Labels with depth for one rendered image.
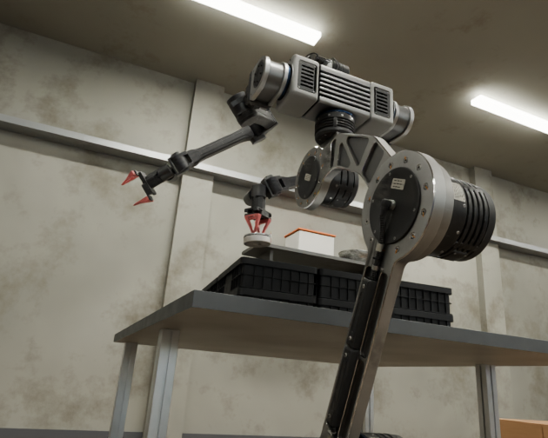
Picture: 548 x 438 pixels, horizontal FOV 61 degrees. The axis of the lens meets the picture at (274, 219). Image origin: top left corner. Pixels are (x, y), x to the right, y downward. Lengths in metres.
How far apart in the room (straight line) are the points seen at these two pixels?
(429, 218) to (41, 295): 3.61
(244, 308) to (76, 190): 3.42
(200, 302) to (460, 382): 4.96
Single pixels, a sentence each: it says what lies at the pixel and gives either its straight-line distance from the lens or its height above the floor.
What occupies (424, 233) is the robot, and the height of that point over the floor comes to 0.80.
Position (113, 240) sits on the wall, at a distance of 4.30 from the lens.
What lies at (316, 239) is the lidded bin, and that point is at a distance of 4.39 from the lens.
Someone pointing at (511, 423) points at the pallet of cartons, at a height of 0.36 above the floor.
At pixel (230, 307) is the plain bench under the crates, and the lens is 1.10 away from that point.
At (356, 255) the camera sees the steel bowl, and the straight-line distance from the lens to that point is 4.62.
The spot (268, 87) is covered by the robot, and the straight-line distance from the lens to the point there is 1.55.
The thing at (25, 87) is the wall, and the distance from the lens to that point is 4.81.
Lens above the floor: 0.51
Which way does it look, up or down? 19 degrees up
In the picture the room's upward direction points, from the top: 4 degrees clockwise
